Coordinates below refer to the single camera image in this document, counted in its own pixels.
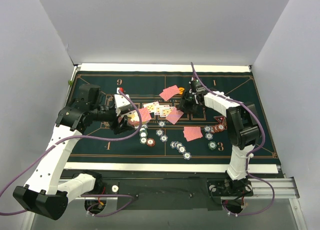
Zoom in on orange big blind button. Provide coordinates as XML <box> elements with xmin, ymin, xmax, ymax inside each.
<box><xmin>179</xmin><ymin>87</ymin><xmax>185</xmax><ymax>95</ymax></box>

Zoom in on red-backed playing card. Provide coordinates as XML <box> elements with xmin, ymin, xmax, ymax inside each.
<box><xmin>183</xmin><ymin>126</ymin><xmax>202</xmax><ymax>139</ymax></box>
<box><xmin>159</xmin><ymin>85</ymin><xmax>180</xmax><ymax>101</ymax></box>
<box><xmin>166</xmin><ymin>108</ymin><xmax>184</xmax><ymax>125</ymax></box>
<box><xmin>184</xmin><ymin>132</ymin><xmax>203</xmax><ymax>142</ymax></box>

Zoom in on red playing card deck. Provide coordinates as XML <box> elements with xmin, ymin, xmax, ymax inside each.
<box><xmin>125</xmin><ymin>108</ymin><xmax>152</xmax><ymax>127</ymax></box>

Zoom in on red triangular all-in marker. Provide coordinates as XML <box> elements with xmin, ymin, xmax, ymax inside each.
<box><xmin>214</xmin><ymin>116</ymin><xmax>227</xmax><ymax>126</ymax></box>

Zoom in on face-up diamonds playing card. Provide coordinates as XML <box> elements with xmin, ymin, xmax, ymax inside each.
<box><xmin>143</xmin><ymin>101</ymin><xmax>159</xmax><ymax>113</ymax></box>
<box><xmin>154</xmin><ymin>105</ymin><xmax>169</xmax><ymax>115</ymax></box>

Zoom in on red poker chip stack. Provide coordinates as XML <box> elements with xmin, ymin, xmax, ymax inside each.
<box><xmin>146</xmin><ymin>138</ymin><xmax>156</xmax><ymax>147</ymax></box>

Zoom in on green poker chip stack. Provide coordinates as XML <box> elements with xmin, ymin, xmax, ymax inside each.
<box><xmin>208</xmin><ymin>141</ymin><xmax>217</xmax><ymax>150</ymax></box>

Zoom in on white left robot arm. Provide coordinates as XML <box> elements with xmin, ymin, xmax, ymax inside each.
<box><xmin>13</xmin><ymin>84</ymin><xmax>136</xmax><ymax>220</ymax></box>

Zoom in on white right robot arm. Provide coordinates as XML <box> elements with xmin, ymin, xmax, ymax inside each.
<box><xmin>178</xmin><ymin>77</ymin><xmax>262</xmax><ymax>195</ymax></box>

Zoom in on green poker table mat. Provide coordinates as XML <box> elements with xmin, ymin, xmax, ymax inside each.
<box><xmin>69</xmin><ymin>71</ymin><xmax>280</xmax><ymax>165</ymax></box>

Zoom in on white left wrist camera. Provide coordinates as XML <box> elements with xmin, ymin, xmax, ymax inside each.
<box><xmin>114</xmin><ymin>87</ymin><xmax>132</xmax><ymax>116</ymax></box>

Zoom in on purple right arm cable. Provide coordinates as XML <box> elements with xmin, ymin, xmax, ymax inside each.
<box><xmin>190</xmin><ymin>62</ymin><xmax>276</xmax><ymax>217</ymax></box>

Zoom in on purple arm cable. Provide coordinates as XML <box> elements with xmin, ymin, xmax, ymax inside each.
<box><xmin>0</xmin><ymin>90</ymin><xmax>143</xmax><ymax>218</ymax></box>
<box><xmin>190</xmin><ymin>62</ymin><xmax>276</xmax><ymax>217</ymax></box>

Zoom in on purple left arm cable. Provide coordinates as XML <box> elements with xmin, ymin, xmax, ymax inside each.
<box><xmin>0</xmin><ymin>90</ymin><xmax>143</xmax><ymax>218</ymax></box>

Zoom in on aluminium mounting rail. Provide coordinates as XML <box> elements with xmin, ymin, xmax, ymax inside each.
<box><xmin>89</xmin><ymin>178</ymin><xmax>300</xmax><ymax>199</ymax></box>

